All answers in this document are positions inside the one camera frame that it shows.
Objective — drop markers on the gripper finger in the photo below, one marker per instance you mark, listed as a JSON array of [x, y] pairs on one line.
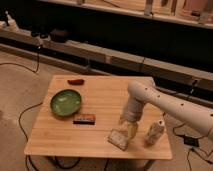
[[124, 128], [132, 130]]

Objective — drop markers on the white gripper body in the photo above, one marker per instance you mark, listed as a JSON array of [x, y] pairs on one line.
[[129, 117]]

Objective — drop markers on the white sponge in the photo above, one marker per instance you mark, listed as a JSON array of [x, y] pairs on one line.
[[118, 139]]

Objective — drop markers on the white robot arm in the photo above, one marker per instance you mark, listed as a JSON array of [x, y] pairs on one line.
[[198, 117]]

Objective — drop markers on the green ceramic bowl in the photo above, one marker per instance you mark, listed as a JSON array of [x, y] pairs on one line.
[[65, 103]]

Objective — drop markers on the white plastic bottle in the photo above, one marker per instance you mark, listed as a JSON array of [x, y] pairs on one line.
[[156, 130]]

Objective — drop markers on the brown chocolate bar box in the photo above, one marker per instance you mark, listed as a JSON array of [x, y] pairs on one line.
[[88, 119]]

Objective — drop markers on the wooden table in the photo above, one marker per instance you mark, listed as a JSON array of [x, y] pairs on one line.
[[104, 97]]

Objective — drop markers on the black power adapter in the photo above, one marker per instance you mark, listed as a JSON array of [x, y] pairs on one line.
[[191, 141]]

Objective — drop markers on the red sausage toy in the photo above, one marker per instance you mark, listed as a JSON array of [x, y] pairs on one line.
[[76, 82]]

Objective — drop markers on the dark round object on ledge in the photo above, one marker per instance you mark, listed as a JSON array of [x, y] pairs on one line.
[[60, 36]]

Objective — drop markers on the white spray bottle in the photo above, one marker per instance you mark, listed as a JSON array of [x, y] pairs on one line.
[[12, 23]]

